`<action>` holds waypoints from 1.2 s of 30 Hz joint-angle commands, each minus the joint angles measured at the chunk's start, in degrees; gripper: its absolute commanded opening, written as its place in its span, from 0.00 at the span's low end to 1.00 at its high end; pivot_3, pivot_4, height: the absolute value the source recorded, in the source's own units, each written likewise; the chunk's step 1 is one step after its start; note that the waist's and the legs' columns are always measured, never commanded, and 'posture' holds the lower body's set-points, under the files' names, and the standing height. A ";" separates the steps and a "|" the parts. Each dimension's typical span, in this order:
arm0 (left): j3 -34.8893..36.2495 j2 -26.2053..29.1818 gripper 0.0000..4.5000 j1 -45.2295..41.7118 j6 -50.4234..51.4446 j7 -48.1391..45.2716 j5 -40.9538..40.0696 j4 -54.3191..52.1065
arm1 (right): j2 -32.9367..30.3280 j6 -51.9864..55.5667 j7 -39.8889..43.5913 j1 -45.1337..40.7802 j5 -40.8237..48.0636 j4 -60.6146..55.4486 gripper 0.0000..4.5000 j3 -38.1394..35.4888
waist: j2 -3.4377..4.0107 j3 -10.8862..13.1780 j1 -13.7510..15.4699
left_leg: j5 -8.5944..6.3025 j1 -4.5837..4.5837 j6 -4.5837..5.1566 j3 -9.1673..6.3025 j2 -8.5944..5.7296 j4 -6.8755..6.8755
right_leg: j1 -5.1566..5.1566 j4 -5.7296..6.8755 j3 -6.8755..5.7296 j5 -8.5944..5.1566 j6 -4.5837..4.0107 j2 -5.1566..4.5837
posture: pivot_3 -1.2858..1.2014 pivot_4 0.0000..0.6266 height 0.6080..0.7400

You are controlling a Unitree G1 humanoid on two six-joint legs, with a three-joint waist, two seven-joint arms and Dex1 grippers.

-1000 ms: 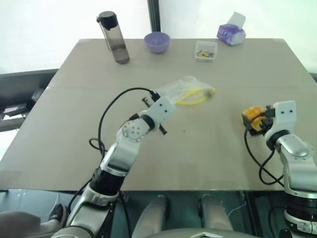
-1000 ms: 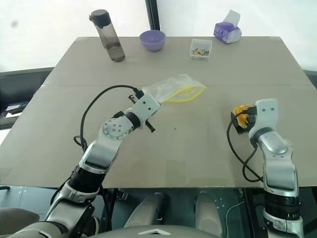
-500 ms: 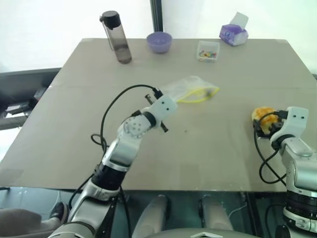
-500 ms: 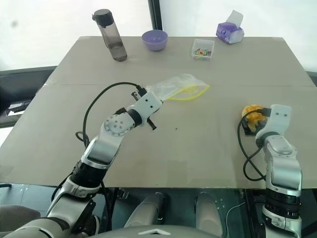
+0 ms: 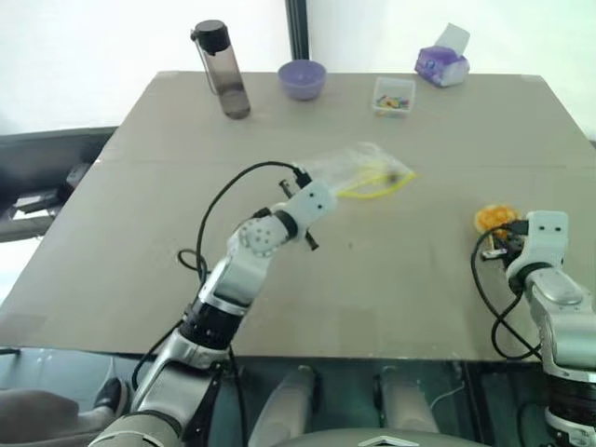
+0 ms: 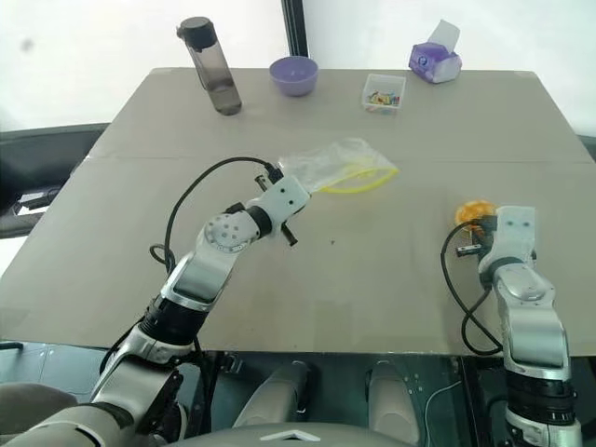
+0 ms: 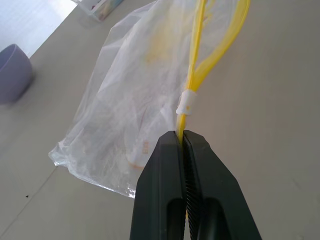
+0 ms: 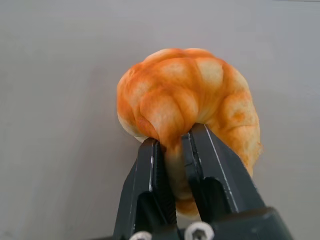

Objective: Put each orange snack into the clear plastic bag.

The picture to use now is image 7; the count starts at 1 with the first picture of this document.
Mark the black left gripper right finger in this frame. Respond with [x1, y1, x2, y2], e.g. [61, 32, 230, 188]
[183, 129, 263, 240]

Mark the purple bowl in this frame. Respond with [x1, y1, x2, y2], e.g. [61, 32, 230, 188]
[0, 43, 34, 105]

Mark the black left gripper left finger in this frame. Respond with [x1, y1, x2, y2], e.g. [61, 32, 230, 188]
[128, 130, 189, 240]

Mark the clear plastic container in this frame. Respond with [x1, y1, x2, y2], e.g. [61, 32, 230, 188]
[79, 0, 124, 22]

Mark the clear plastic bag yellow drawstring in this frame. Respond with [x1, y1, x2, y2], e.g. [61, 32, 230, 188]
[47, 0, 251, 199]

